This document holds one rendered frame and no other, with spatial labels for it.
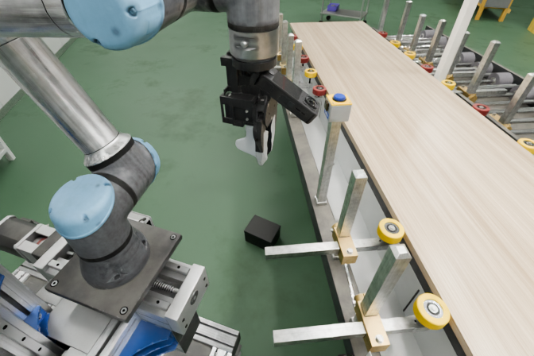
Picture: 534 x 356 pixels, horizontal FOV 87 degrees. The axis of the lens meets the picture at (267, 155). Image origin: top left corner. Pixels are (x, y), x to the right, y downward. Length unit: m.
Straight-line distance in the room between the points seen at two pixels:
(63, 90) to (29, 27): 0.28
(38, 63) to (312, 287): 1.65
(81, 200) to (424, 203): 1.03
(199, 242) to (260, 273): 0.47
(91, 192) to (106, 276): 0.20
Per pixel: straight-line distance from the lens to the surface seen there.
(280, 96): 0.46
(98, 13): 0.33
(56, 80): 0.68
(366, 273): 1.25
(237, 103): 0.48
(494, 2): 8.14
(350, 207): 0.92
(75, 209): 0.65
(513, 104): 1.96
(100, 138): 0.70
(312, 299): 1.84
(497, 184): 1.40
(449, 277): 1.01
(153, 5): 0.33
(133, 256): 0.75
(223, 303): 1.83
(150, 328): 0.87
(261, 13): 0.42
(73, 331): 0.89
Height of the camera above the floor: 1.68
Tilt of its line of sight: 40 degrees down
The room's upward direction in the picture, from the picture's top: straight up
